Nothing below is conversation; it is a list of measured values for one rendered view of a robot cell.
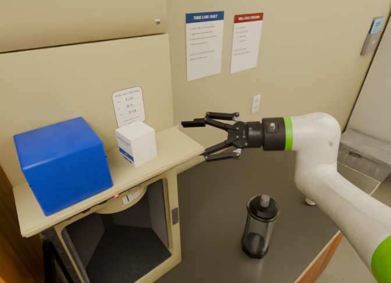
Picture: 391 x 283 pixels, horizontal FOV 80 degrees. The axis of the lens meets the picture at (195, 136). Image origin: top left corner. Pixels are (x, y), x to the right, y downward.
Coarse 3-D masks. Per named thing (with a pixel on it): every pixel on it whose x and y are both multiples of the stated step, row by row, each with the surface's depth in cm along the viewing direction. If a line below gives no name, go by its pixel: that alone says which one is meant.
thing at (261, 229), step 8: (248, 200) 81; (248, 208) 78; (248, 216) 80; (256, 216) 75; (248, 224) 81; (256, 224) 78; (264, 224) 76; (272, 224) 78; (248, 232) 82; (256, 232) 79; (264, 232) 79; (248, 240) 84; (256, 240) 81; (264, 240) 81; (248, 248) 86; (256, 248) 84; (264, 248) 84
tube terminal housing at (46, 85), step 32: (0, 64) 31; (32, 64) 33; (64, 64) 36; (96, 64) 39; (128, 64) 42; (160, 64) 46; (0, 96) 33; (32, 96) 35; (64, 96) 38; (96, 96) 41; (160, 96) 49; (0, 128) 34; (32, 128) 37; (96, 128) 43; (160, 128) 53; (0, 160) 36; (128, 192) 55; (64, 224) 48
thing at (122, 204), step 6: (138, 192) 61; (144, 192) 63; (126, 198) 58; (132, 198) 59; (138, 198) 61; (108, 204) 57; (114, 204) 57; (120, 204) 58; (126, 204) 59; (132, 204) 60; (102, 210) 57; (108, 210) 57; (114, 210) 58; (120, 210) 58
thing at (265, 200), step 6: (258, 198) 80; (264, 198) 76; (270, 198) 80; (252, 204) 78; (258, 204) 77; (264, 204) 76; (270, 204) 77; (252, 210) 77; (258, 210) 75; (264, 210) 75; (270, 210) 75; (276, 210) 76; (264, 216) 75; (270, 216) 75
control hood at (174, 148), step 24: (168, 144) 49; (192, 144) 49; (120, 168) 42; (144, 168) 42; (168, 168) 44; (24, 192) 37; (120, 192) 39; (24, 216) 33; (48, 216) 33; (72, 216) 39
